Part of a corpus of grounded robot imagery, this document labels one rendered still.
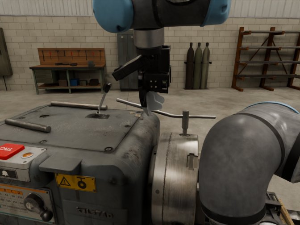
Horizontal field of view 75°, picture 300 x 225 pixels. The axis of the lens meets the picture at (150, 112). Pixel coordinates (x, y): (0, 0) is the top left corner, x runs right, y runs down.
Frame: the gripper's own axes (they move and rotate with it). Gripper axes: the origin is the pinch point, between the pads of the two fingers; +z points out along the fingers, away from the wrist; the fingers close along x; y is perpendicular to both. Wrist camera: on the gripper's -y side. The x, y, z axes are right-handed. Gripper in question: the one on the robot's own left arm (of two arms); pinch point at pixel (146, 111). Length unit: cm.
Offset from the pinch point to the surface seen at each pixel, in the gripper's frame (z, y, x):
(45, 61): 171, -479, 517
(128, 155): 5.0, -2.2, -13.8
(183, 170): 11.6, 12.5, -11.2
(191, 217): 21.6, 15.5, -18.5
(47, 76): 194, -429, 448
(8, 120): 4.6, -49.3, -4.3
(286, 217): 45, 52, 0
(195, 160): 10.6, 15.7, -7.5
